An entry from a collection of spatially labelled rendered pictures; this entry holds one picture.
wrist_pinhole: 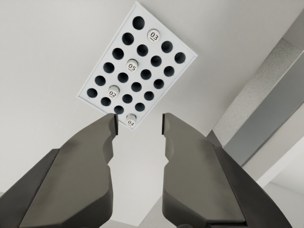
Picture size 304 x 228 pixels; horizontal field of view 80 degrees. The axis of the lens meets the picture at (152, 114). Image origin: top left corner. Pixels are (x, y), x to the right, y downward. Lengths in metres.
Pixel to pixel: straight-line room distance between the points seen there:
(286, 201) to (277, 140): 0.12
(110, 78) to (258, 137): 0.17
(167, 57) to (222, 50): 0.08
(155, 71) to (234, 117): 1.10
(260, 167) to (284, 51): 1.11
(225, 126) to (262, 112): 1.09
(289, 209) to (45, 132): 0.34
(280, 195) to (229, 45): 0.20
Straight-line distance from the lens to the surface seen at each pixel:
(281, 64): 1.28
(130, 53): 0.21
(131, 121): 0.22
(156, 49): 0.21
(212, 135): 1.03
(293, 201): 0.31
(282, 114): 0.19
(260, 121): 0.20
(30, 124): 0.33
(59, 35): 0.26
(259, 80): 1.25
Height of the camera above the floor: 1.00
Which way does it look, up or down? 62 degrees down
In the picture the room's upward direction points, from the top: 175 degrees clockwise
